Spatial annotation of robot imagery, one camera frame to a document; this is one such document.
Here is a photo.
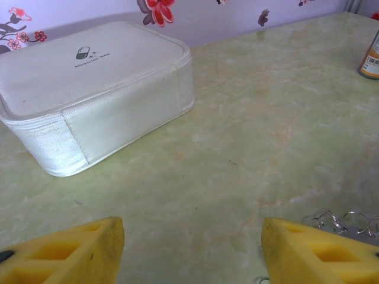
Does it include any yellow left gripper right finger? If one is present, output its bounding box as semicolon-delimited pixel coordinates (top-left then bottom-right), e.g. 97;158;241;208
261;217;379;284

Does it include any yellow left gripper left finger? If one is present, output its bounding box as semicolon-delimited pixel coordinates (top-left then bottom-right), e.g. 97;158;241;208
0;216;125;284

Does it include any perforated metal ring plate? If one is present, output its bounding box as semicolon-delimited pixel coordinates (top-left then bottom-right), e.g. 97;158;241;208
301;215;379;248

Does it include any white square box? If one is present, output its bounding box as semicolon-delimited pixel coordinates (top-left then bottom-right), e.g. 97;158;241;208
0;21;195;178

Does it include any orange capped pill bottle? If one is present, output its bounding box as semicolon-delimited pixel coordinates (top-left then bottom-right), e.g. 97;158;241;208
357;25;379;80

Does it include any aluminium frame post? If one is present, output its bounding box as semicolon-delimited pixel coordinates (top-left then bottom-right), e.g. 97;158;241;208
345;0;361;14

